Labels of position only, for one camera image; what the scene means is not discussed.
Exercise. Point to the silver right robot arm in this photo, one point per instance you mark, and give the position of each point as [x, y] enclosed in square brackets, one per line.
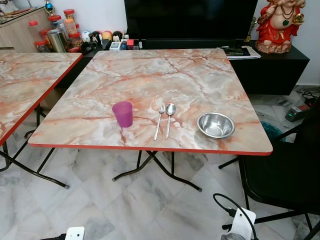
[231, 236]

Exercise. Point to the grey power box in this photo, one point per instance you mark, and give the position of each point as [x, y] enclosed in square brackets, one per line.
[297, 113]

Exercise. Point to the teal bin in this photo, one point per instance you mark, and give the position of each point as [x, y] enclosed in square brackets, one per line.
[272, 132]

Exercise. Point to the black TV cabinet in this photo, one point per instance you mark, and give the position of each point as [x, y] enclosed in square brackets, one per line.
[275, 72]

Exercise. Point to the black folding chair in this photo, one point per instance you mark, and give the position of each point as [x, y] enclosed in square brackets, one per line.
[280, 175]

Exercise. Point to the steel bowl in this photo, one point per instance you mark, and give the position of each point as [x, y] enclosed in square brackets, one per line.
[216, 125]

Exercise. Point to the stack of papers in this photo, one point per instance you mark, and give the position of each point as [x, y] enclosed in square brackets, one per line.
[240, 52]

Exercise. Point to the small gold trophy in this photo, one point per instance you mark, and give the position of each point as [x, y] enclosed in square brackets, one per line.
[250, 31]

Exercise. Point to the silver spoon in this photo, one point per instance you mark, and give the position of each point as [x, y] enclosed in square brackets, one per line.
[170, 109]

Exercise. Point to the silver fork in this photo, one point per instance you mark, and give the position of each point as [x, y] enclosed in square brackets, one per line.
[159, 120]

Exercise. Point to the black television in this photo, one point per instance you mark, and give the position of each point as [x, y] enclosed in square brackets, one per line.
[190, 17]

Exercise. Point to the marble-top folding table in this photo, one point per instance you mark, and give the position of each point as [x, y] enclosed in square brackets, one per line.
[150, 80]
[25, 80]

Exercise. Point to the purple plastic cup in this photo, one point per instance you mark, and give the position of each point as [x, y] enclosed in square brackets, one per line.
[122, 115]

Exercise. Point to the small red box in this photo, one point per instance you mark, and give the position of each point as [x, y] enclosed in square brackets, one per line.
[130, 44]

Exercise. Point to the black-haired doll figurine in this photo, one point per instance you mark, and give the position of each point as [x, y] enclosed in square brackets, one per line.
[96, 36]
[118, 35]

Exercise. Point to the yellow-haired doll figurine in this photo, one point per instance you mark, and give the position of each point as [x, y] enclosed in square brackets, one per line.
[107, 35]

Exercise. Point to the small red-lidded jar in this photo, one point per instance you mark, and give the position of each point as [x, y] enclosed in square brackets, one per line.
[42, 47]
[75, 41]

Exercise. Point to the orange-filled red-lidded jar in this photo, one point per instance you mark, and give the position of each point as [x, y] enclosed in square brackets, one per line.
[70, 24]

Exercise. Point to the steel canister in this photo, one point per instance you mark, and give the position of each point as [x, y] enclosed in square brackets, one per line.
[57, 41]

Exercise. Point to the clear red-lidded plastic jar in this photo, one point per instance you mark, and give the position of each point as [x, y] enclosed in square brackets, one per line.
[34, 31]
[55, 21]

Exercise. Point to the blue round ornament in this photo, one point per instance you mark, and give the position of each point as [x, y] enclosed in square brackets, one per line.
[49, 7]

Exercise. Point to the light wooden cabinet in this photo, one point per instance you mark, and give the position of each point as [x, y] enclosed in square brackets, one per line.
[17, 32]

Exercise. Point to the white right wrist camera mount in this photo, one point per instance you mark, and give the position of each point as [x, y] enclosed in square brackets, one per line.
[243, 222]

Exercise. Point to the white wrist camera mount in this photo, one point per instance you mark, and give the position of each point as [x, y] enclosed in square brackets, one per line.
[75, 233]
[243, 222]

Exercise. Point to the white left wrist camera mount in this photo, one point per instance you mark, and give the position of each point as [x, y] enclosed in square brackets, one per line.
[75, 233]

